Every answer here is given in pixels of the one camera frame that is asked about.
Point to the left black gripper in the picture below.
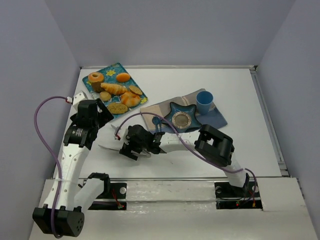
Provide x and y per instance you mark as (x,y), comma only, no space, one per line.
(104,113)

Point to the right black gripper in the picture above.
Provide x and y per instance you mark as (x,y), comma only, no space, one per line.
(129,150)

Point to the metal serving tongs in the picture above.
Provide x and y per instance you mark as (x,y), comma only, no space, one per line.
(107,148)

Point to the brown-crust bread slice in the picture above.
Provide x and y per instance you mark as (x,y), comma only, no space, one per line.
(135,90)

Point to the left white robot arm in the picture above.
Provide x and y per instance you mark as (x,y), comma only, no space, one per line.
(63,211)

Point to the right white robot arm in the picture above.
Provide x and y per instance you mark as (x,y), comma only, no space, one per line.
(208,143)

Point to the oval tan bread slice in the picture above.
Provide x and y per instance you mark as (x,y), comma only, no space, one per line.
(117,108)

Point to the small round tan bun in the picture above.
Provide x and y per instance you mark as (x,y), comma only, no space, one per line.
(105,96)

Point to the golden croissant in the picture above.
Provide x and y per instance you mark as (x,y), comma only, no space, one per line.
(114,89)

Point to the brown chocolate muffin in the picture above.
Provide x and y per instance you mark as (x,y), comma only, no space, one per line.
(96,87)

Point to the teal floral serving tray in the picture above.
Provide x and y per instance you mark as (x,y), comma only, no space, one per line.
(110,73)

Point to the orange striped twisted roll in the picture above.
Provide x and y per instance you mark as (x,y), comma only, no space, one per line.
(130,99)

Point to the round orange bun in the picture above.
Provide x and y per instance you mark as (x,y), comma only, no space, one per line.
(123,77)

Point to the blue plastic fork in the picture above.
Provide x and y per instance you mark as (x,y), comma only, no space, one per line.
(160,127)

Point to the blue star-shaped plate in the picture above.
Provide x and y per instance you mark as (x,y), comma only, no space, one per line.
(183,118)

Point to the blue plastic cup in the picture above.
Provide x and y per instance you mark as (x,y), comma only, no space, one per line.
(204,101)

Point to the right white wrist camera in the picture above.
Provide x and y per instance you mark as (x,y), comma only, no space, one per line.
(121,134)

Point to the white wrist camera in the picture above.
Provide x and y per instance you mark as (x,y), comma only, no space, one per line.
(76,99)
(121,134)

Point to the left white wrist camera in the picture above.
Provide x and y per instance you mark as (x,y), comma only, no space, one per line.
(76,99)

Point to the orange ring donut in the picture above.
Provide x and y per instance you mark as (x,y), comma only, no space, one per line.
(96,77)

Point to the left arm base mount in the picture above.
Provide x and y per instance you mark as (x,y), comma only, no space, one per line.
(113,197)

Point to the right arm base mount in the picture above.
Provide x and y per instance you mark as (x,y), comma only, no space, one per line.
(230,197)

